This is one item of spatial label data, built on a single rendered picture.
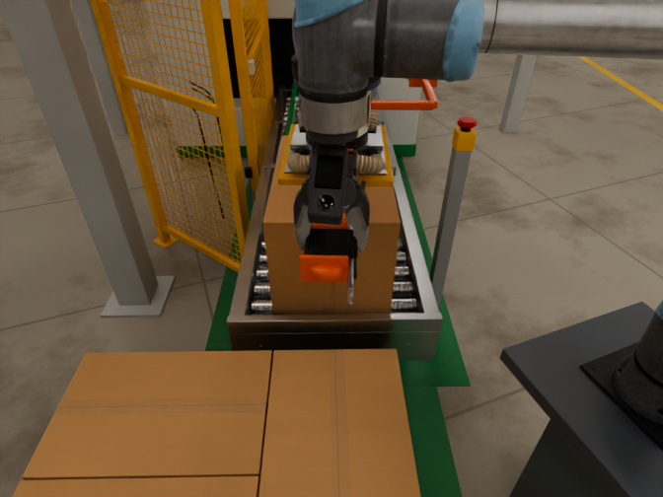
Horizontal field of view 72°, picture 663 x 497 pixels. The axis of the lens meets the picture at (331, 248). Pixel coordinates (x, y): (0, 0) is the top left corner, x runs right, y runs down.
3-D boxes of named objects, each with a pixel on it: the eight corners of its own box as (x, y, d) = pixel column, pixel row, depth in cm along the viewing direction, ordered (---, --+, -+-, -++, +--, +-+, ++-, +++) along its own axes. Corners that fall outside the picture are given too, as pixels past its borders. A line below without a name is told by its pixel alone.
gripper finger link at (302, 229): (305, 232, 79) (326, 189, 73) (302, 253, 74) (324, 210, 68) (288, 226, 78) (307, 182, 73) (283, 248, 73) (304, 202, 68)
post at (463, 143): (421, 312, 235) (454, 126, 173) (435, 311, 235) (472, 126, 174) (424, 320, 230) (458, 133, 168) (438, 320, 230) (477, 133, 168)
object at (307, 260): (304, 248, 78) (303, 225, 75) (347, 249, 78) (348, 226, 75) (300, 282, 72) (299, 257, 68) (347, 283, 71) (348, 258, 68)
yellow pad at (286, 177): (291, 129, 142) (290, 113, 139) (323, 130, 142) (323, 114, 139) (277, 185, 115) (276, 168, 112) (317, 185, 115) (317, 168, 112)
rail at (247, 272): (280, 109, 344) (278, 85, 333) (287, 109, 344) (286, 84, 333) (234, 355, 162) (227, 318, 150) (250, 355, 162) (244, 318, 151)
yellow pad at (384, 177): (352, 130, 142) (352, 114, 138) (385, 130, 141) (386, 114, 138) (352, 186, 115) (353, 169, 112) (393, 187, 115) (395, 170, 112)
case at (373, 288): (287, 219, 204) (281, 135, 179) (377, 219, 204) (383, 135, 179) (272, 318, 157) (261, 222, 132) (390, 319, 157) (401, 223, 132)
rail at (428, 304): (367, 109, 345) (368, 84, 333) (374, 109, 345) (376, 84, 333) (418, 352, 163) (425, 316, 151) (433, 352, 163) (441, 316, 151)
